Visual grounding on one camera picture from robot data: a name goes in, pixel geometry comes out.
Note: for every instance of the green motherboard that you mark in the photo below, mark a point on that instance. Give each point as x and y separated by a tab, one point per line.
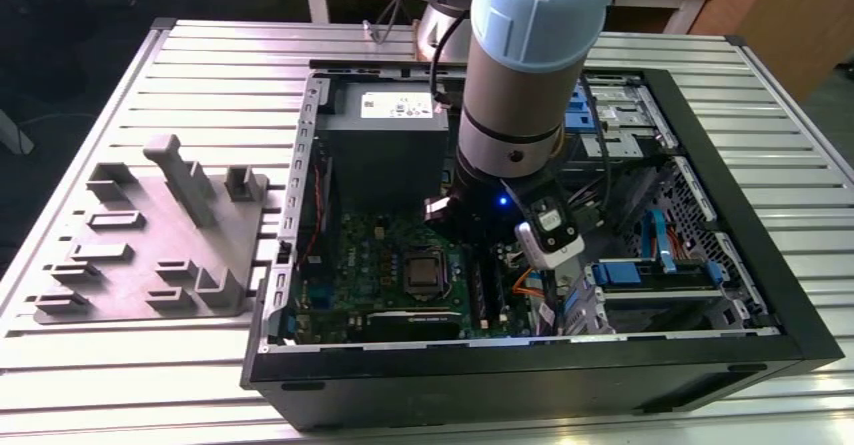
374	265

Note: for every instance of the grey power supply unit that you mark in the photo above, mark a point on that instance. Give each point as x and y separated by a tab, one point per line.
388	140

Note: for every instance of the black open PC case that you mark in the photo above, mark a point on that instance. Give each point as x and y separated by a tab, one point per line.
468	390

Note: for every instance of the silver CPU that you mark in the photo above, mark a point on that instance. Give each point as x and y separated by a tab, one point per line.
422	272

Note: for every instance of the black graphics card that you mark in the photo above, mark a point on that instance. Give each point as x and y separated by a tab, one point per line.
414	321

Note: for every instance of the disk drive blue rails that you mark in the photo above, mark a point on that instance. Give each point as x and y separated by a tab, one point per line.
617	272

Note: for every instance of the blue disk carrier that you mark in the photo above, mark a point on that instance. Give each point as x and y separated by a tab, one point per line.
577	115

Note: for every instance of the CPU socket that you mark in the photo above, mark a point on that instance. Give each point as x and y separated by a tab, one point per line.
404	277

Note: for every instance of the grey parts rack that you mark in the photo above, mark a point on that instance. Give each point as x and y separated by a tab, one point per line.
121	280

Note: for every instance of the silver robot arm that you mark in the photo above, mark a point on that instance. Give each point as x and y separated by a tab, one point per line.
521	90

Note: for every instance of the white black wrist webcam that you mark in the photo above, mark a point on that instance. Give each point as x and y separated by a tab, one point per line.
549	225

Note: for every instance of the wooden cabinet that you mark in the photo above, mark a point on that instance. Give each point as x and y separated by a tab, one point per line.
788	25

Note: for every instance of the silver drive cage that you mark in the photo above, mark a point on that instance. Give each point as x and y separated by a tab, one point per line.
628	115

